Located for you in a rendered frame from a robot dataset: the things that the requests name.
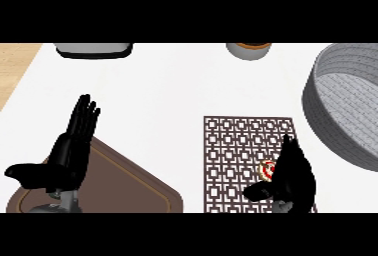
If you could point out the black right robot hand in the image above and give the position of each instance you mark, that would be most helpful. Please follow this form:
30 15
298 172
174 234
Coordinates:
294 173

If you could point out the grey wicker basket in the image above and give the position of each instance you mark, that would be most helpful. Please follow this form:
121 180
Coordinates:
344 110

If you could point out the brown cutting board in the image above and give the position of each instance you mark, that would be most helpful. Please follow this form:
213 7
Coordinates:
123 186

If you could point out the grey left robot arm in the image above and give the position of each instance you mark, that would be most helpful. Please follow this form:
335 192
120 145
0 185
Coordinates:
61 202

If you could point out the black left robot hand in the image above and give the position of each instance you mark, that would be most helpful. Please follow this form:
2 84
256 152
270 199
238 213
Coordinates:
71 156

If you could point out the brown patterned placemat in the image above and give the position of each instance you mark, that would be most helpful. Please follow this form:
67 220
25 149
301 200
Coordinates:
236 150

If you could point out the grey and black appliance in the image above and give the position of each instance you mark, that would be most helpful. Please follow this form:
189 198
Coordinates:
93 50

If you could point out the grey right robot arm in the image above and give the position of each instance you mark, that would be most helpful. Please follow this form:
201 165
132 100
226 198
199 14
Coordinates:
279 207

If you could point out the grey pot with orange rim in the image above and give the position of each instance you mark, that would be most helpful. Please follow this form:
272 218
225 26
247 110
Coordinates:
248 50

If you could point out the red and white cupcake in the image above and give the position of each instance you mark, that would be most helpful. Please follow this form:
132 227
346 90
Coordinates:
267 170

